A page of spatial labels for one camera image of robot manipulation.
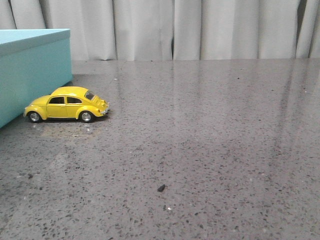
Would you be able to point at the yellow beetle toy car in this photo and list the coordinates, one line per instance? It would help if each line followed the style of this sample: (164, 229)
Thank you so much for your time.
(67, 102)

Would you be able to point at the white pleated curtain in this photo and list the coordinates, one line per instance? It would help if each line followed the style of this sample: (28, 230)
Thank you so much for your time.
(146, 30)

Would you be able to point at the small black debris piece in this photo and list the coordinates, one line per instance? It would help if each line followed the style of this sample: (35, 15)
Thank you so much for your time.
(161, 188)

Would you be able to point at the light blue plastic box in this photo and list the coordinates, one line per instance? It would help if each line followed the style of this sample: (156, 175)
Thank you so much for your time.
(33, 63)

